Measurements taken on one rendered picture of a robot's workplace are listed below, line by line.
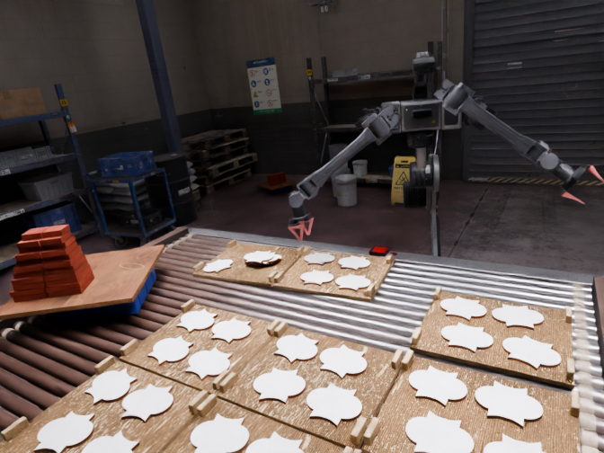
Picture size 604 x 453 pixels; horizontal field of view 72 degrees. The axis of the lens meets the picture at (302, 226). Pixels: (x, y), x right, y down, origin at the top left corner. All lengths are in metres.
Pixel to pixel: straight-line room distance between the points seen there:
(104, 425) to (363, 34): 6.08
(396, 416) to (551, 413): 0.35
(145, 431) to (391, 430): 0.60
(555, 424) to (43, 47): 6.49
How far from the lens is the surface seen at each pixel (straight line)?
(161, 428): 1.21
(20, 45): 6.56
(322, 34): 6.95
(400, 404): 1.14
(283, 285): 1.69
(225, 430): 1.13
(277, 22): 7.37
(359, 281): 1.64
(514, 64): 6.13
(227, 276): 1.84
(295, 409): 1.15
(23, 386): 1.61
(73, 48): 6.90
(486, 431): 1.11
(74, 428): 1.31
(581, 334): 1.50
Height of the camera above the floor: 1.73
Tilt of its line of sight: 20 degrees down
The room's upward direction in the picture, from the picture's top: 7 degrees counter-clockwise
